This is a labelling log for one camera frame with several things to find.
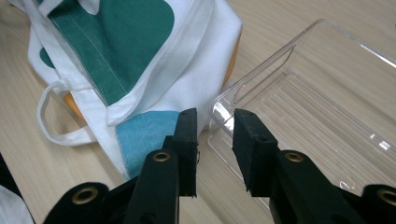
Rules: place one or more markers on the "white patterned tote bag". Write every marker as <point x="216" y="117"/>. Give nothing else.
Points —
<point x="193" y="62"/>

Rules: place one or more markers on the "clear plastic tray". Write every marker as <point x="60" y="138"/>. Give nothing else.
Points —
<point x="311" y="109"/>

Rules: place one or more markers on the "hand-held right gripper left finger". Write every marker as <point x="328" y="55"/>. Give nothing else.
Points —
<point x="185" y="155"/>

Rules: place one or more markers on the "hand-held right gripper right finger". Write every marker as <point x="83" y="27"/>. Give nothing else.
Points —
<point x="258" y="161"/>

